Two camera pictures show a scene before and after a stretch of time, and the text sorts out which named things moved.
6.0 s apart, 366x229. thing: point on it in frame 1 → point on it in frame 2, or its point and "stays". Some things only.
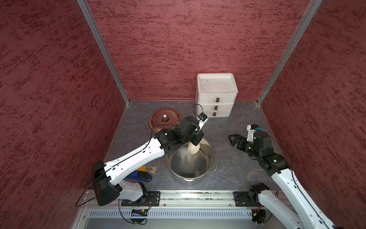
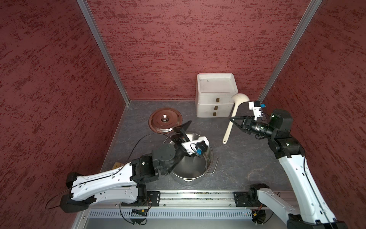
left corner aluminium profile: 105,49 stays
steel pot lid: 164,118 stays
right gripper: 236,136 → 245,123
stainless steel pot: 189,167 stays
